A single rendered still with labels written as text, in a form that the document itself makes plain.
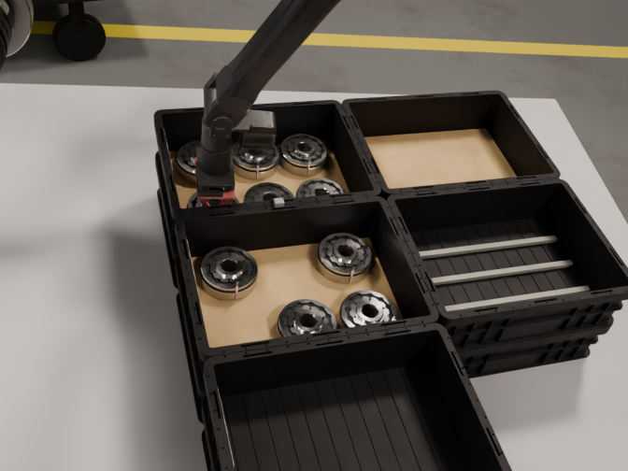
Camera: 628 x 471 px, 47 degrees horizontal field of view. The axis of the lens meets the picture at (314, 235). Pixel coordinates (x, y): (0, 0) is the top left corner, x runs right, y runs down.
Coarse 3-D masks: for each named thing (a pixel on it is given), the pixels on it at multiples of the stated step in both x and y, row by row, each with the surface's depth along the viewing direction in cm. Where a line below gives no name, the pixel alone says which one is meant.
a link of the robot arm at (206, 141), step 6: (204, 120) 125; (204, 126) 124; (204, 132) 125; (234, 132) 126; (240, 132) 125; (204, 138) 126; (210, 138) 125; (216, 138) 125; (222, 138) 125; (228, 138) 126; (240, 138) 127; (204, 144) 127; (210, 144) 126; (216, 144) 126; (222, 144) 126; (228, 144) 127; (210, 150) 127; (216, 150) 127; (222, 150) 127
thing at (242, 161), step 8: (240, 152) 152; (272, 152) 154; (240, 160) 151; (248, 160) 151; (256, 160) 151; (264, 160) 152; (272, 160) 152; (248, 168) 150; (256, 168) 150; (264, 168) 150
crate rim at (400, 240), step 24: (192, 216) 129; (216, 216) 130; (240, 216) 131; (192, 264) 121; (408, 264) 128; (192, 288) 118; (192, 312) 116; (432, 312) 121; (288, 336) 114; (312, 336) 115; (336, 336) 115
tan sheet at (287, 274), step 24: (264, 264) 137; (288, 264) 137; (312, 264) 138; (264, 288) 133; (288, 288) 134; (312, 288) 134; (336, 288) 135; (360, 288) 136; (384, 288) 137; (216, 312) 128; (240, 312) 128; (264, 312) 129; (336, 312) 131; (216, 336) 124; (240, 336) 125; (264, 336) 126
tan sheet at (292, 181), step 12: (276, 144) 161; (324, 168) 157; (336, 168) 158; (180, 180) 149; (240, 180) 151; (252, 180) 152; (264, 180) 152; (276, 180) 153; (288, 180) 153; (300, 180) 154; (336, 180) 155; (180, 192) 147; (192, 192) 147; (240, 192) 149; (348, 192) 153; (180, 204) 144
